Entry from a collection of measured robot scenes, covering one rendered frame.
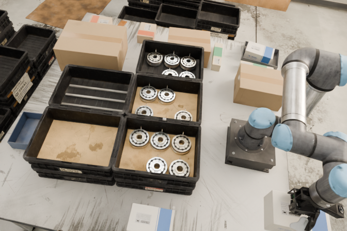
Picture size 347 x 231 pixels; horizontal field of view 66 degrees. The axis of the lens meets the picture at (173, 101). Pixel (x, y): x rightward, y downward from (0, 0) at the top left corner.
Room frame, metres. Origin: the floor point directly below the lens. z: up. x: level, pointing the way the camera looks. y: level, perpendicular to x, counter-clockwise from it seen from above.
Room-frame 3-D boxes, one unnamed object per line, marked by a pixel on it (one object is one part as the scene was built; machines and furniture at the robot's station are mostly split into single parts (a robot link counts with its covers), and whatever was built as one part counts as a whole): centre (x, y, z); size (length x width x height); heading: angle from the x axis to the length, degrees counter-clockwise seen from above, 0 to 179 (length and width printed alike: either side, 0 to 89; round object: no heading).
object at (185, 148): (0.67, -0.07, 0.86); 0.10 x 0.10 x 0.01
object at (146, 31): (1.64, 0.28, 0.74); 0.16 x 0.12 x 0.07; 179
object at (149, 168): (0.52, 0.03, 0.86); 0.10 x 0.10 x 0.01
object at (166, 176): (0.60, 0.04, 0.92); 0.40 x 0.30 x 0.02; 91
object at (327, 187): (0.32, -0.48, 1.41); 0.09 x 0.08 x 0.11; 169
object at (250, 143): (0.80, -0.46, 0.85); 0.15 x 0.15 x 0.10
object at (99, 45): (1.33, 0.59, 0.80); 0.40 x 0.30 x 0.20; 92
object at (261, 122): (0.79, -0.46, 0.97); 0.13 x 0.12 x 0.14; 79
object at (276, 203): (0.31, -0.50, 1.10); 0.20 x 0.12 x 0.09; 86
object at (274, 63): (1.59, -0.60, 0.73); 0.27 x 0.20 x 0.05; 80
